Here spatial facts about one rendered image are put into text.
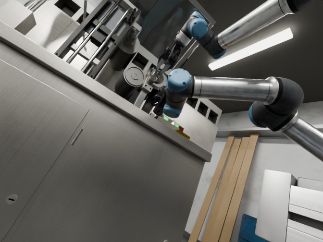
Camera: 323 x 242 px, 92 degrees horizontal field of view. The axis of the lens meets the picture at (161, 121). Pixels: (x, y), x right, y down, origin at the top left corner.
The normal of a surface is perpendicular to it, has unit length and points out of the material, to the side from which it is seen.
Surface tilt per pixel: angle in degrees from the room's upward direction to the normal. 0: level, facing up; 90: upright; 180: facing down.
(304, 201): 90
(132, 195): 90
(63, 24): 90
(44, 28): 90
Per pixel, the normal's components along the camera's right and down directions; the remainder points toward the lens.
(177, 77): -0.01, -0.39
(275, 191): -0.72, -0.52
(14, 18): 0.48, -0.14
